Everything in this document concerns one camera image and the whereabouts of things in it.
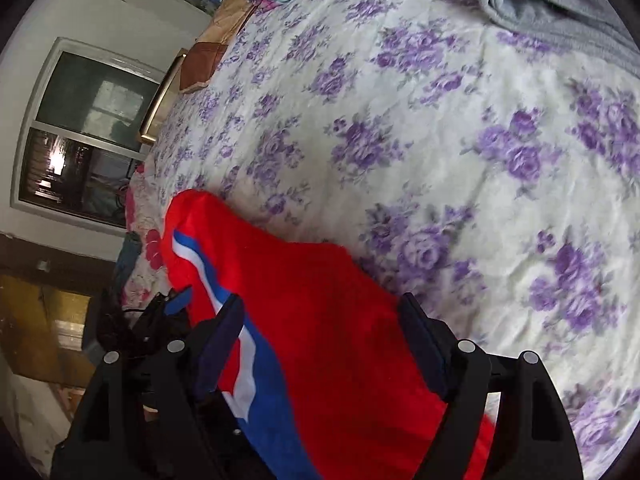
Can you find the window with white frame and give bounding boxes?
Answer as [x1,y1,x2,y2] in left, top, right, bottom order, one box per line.
[11,38,163,234]

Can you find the folded grey pants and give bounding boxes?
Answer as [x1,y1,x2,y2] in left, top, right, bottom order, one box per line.
[478,0,639,76]

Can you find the wooden bedside furniture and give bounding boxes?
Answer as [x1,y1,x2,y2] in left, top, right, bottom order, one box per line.
[138,49,186,145]

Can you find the purple floral bed sheet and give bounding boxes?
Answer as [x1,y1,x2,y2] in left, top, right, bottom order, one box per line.
[122,0,639,479]

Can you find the brown orange pillow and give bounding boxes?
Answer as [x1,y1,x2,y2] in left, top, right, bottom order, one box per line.
[179,0,256,94]

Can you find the red pants with striped waistband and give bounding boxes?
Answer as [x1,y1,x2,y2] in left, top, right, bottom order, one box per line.
[160,190,445,479]

